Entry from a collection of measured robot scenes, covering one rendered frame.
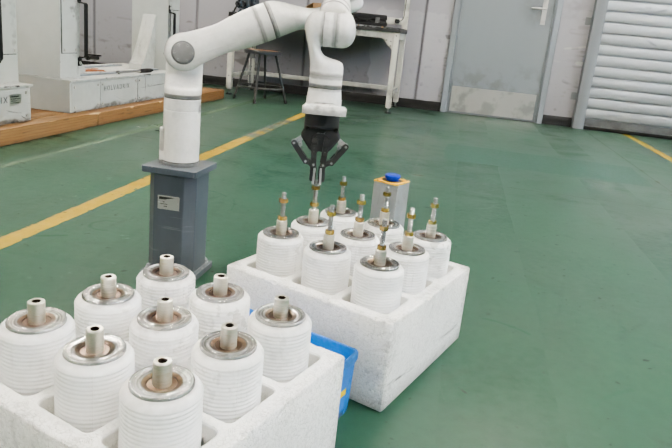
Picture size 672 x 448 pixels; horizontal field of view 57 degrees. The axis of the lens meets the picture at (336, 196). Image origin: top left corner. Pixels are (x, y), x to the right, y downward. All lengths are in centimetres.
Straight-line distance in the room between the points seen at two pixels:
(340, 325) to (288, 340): 28
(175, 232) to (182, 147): 22
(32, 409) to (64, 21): 314
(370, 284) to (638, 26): 557
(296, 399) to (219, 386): 12
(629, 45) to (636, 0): 40
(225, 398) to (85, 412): 17
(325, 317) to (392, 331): 14
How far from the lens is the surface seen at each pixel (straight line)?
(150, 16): 501
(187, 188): 160
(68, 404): 85
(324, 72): 130
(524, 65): 641
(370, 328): 114
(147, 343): 90
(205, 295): 99
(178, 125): 159
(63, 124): 366
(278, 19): 156
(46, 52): 389
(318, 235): 135
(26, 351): 91
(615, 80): 649
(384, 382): 117
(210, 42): 156
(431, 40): 640
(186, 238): 164
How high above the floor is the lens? 67
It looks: 15 degrees down
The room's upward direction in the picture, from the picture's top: 6 degrees clockwise
